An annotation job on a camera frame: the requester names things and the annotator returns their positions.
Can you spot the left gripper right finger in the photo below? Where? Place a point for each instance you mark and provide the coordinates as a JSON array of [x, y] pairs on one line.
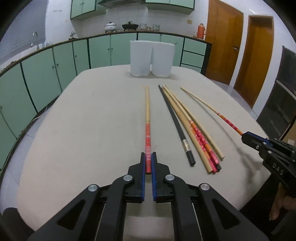
[[199, 212]]

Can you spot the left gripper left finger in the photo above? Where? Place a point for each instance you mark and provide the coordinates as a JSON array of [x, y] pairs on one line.
[[97, 213]]

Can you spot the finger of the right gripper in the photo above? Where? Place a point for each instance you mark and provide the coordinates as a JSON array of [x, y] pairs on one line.
[[258, 143]]

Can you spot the curved orange patterned chopstick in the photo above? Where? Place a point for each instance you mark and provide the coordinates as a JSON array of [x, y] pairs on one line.
[[213, 110]]

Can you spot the orange red patterned chopstick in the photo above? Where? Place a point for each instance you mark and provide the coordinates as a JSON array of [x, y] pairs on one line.
[[209, 153]]

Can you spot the black chopstick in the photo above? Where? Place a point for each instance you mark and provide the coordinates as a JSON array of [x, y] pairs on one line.
[[181, 134]]

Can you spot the red striped bamboo chopstick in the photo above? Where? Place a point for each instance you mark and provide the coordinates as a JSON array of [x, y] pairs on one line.
[[148, 166]]

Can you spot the right hand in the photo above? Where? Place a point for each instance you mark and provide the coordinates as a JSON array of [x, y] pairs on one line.
[[282, 200]]

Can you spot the black oven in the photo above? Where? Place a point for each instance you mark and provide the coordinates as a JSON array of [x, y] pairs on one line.
[[278, 114]]

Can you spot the right wooden door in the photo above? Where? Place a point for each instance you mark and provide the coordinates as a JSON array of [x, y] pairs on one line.
[[256, 58]]

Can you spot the wooden door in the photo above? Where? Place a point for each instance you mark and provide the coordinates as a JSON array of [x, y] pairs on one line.
[[256, 58], [224, 32]]

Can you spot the left wooden door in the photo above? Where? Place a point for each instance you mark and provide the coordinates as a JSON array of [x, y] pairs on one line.
[[224, 32]]

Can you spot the orange thermos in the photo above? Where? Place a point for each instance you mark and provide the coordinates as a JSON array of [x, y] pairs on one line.
[[201, 31]]

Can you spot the white double utensil holder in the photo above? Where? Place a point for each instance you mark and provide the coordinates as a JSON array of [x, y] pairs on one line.
[[148, 57]]

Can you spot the green base cabinets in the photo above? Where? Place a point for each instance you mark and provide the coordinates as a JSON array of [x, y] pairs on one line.
[[32, 83]]

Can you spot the chrome faucet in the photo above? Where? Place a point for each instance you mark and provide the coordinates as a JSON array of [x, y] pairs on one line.
[[35, 41]]

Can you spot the black wok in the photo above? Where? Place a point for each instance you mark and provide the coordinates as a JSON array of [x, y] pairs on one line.
[[130, 26]]

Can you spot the white lidded pot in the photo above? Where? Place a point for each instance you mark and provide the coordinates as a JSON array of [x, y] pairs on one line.
[[110, 27]]

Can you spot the range hood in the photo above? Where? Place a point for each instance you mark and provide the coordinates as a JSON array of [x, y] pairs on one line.
[[115, 3]]

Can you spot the green wall cabinets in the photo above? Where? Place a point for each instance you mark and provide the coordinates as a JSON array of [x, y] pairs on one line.
[[81, 10]]

